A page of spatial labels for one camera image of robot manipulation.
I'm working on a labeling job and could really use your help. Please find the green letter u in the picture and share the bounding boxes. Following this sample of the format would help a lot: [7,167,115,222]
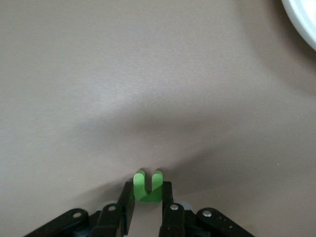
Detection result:
[133,169,163,203]

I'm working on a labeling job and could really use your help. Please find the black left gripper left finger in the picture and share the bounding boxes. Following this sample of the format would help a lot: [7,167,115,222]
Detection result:
[24,182,136,237]

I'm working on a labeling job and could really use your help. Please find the beige plate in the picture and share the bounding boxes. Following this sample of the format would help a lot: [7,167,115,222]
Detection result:
[281,0,316,51]

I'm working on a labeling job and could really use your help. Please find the brown table mat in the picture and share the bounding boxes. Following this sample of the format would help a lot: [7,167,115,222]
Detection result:
[0,0,316,237]

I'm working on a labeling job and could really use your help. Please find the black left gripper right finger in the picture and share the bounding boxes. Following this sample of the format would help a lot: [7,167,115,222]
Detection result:
[159,182,256,237]

